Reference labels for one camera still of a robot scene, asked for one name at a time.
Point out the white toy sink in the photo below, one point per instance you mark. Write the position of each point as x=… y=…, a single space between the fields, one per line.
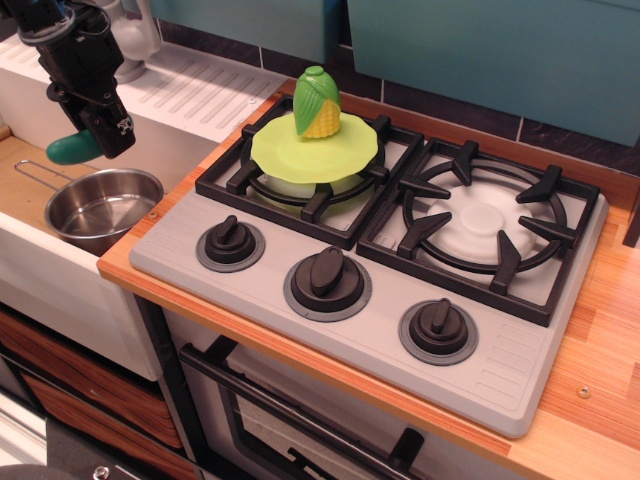
x=183 y=106

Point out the black left burner grate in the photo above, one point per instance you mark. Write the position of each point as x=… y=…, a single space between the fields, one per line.
x=334 y=213

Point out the green yellow toy corncob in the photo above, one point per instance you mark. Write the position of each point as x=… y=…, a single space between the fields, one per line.
x=316 y=104

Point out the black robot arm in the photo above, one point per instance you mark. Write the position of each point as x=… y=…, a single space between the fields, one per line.
x=39 y=21

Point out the lime green plastic plate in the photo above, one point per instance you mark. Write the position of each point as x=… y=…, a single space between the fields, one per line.
x=310 y=155

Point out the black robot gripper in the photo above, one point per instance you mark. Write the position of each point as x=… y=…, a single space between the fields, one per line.
x=81 y=64

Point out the stainless steel pot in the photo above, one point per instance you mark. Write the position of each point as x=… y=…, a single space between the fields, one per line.
x=94 y=211

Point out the black middle stove knob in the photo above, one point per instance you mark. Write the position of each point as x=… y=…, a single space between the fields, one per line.
x=328 y=286

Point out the black stove knob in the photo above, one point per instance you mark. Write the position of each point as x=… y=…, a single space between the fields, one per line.
x=438 y=333
x=328 y=286
x=230 y=246

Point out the black left stove knob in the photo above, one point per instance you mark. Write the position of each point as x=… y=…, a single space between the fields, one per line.
x=230 y=246

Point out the grey toy stove top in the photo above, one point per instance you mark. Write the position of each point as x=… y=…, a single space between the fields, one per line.
x=498 y=386

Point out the green toy cucumber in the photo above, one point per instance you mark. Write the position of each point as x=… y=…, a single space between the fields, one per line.
x=75 y=149

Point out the black right stove knob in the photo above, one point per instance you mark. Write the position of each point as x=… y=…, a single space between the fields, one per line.
x=438 y=333

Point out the oven door with black handle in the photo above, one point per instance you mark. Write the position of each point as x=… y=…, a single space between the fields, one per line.
x=293 y=442

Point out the grey toy faucet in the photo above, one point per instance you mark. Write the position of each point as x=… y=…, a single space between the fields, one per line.
x=138 y=39

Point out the black burner grate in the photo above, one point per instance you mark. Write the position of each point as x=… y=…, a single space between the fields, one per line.
x=494 y=231
x=334 y=213

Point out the black right burner grate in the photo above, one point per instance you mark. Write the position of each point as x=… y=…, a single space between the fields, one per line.
x=494 y=231

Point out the wooden drawer fronts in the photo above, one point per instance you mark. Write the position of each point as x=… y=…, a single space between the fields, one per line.
x=95 y=396

